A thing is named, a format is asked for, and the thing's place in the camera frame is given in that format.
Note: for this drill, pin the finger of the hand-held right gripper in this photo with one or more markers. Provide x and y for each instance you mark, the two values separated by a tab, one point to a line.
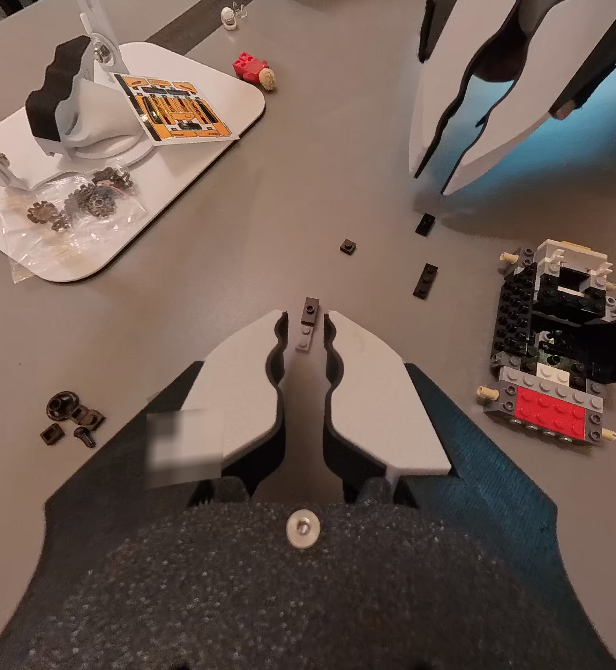
444	63
538	78

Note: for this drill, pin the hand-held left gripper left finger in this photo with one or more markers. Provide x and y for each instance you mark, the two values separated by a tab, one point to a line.
240	382

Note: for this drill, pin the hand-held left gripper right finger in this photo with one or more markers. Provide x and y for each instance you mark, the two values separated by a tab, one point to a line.
381	413

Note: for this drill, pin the small black square brick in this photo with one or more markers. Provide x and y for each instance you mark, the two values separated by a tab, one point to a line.
347	247
310	310
426	224

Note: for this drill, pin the partly built brick car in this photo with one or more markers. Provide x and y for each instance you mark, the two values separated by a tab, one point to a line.
548	413

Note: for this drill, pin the person's right hand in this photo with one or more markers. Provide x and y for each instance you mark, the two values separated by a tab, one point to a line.
564	111

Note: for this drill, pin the black lego plate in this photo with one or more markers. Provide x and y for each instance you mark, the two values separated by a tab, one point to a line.
426	280

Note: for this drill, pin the cluster of black clips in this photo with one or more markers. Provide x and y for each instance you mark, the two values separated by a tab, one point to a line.
62	405

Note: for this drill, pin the small red brick assembly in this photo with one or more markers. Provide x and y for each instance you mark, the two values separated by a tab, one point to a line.
248	65

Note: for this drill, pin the small clear piece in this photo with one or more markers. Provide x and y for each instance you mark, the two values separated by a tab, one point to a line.
242	8

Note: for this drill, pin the small white round piece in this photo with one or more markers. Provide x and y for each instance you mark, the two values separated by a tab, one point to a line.
228	18

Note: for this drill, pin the white wooden book stand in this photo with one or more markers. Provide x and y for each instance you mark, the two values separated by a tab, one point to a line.
182	167

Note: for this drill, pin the clear bag of black parts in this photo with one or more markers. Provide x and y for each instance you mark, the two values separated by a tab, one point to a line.
93	199

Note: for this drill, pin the orange sticker sheet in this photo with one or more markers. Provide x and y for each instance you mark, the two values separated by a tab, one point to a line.
182	110

